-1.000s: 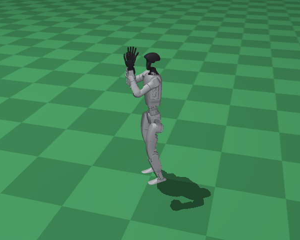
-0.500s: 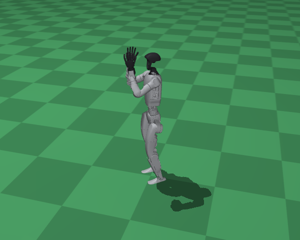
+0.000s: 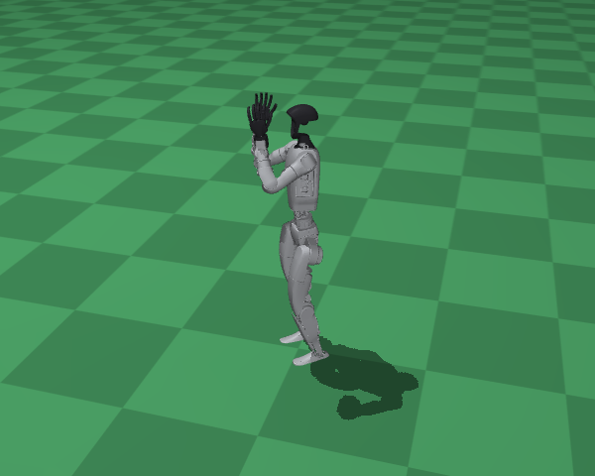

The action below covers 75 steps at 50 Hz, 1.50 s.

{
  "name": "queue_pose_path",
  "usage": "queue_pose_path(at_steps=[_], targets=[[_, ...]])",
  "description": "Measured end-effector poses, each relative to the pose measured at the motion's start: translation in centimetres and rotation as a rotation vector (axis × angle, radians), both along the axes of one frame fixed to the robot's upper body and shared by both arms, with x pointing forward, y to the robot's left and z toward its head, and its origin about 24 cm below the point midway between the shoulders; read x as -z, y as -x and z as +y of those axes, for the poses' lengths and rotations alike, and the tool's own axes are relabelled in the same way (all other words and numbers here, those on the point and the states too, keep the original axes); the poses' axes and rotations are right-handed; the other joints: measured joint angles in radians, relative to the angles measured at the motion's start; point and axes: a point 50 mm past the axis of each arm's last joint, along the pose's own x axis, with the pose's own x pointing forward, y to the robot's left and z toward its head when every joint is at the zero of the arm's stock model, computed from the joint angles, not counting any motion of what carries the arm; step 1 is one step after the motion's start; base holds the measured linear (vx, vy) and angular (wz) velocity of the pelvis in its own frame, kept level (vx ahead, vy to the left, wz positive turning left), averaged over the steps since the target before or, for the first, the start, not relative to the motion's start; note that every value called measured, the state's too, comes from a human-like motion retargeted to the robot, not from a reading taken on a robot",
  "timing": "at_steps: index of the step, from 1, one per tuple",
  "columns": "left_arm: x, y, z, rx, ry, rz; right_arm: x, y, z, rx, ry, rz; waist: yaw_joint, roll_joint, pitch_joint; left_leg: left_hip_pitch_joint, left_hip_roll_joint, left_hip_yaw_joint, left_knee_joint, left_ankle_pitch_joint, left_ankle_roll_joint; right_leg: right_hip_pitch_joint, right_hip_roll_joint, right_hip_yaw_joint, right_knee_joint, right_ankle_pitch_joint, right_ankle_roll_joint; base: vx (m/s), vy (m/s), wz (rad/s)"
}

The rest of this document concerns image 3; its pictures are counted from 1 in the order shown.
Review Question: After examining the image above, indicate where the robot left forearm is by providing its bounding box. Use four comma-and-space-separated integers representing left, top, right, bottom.
255, 140, 278, 189

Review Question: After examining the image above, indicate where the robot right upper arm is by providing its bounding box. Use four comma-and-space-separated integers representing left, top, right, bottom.
254, 140, 298, 169

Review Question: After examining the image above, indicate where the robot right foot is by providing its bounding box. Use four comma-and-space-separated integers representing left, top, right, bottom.
280, 331, 304, 343

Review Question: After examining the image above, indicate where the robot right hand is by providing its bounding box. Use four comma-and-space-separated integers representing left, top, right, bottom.
255, 92, 277, 124

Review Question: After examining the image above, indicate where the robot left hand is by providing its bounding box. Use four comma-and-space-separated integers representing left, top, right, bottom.
247, 102, 273, 148

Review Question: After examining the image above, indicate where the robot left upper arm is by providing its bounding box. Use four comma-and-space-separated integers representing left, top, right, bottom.
262, 153, 317, 194

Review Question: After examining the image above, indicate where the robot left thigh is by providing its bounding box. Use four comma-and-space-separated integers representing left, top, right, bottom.
288, 237, 323, 319

